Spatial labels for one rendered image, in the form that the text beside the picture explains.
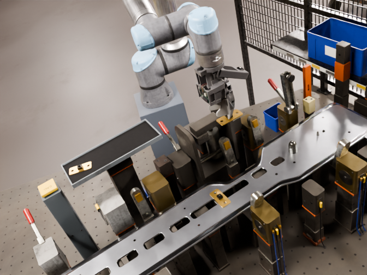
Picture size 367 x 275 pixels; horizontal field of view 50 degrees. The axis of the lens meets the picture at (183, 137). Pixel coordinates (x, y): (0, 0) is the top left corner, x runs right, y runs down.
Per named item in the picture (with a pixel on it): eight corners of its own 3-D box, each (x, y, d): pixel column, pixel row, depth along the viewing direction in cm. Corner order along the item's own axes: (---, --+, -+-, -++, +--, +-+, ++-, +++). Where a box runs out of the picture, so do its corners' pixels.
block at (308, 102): (310, 166, 180) (308, 102, 157) (305, 162, 182) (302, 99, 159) (316, 162, 181) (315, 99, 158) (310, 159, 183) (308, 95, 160)
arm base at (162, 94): (138, 95, 183) (132, 77, 177) (169, 84, 184) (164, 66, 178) (144, 112, 172) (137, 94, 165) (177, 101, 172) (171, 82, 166)
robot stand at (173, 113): (155, 154, 210) (133, 94, 185) (191, 142, 211) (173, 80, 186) (163, 179, 195) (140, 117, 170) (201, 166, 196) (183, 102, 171)
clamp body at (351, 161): (356, 240, 148) (362, 177, 126) (332, 221, 157) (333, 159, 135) (368, 231, 150) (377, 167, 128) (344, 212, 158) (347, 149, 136)
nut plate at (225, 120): (222, 126, 125) (221, 123, 124) (215, 120, 128) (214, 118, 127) (243, 114, 127) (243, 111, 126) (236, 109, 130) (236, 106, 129)
